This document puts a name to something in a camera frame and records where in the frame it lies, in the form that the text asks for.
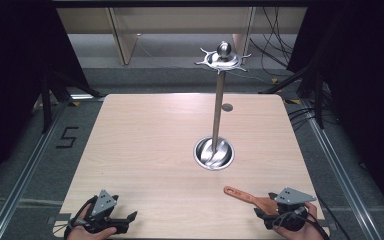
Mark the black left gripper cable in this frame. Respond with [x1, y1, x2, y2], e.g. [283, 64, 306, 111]
[51, 195, 100, 236]

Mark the black metal stand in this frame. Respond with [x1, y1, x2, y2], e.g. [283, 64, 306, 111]
[259, 61, 326, 130]
[39, 64, 105, 135]

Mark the person's left hand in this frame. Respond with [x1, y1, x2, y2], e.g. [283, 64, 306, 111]
[66, 203, 118, 240]

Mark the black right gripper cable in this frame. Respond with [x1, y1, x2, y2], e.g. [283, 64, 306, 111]
[272, 205, 332, 240]

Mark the bundle of black cables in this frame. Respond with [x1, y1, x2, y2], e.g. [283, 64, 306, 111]
[249, 6, 296, 69]

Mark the light wooden desk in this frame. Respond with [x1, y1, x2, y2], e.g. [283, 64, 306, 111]
[55, 6, 308, 66]

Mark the aluminium floor rail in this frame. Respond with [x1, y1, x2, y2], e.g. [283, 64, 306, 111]
[299, 98, 379, 240]
[0, 94, 106, 240]

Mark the person's right hand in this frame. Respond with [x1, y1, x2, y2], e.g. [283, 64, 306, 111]
[272, 201, 330, 240]

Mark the orange spatula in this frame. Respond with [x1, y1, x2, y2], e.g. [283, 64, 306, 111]
[223, 185, 280, 216]

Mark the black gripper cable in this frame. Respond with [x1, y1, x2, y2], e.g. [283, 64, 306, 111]
[51, 195, 100, 236]
[272, 205, 332, 240]

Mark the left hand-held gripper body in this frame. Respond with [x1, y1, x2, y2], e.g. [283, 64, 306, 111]
[83, 189, 122, 234]

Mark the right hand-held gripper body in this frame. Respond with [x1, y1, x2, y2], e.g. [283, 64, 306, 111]
[269, 186, 317, 232]

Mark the metal utensil stand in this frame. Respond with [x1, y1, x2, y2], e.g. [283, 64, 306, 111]
[193, 40, 252, 171]

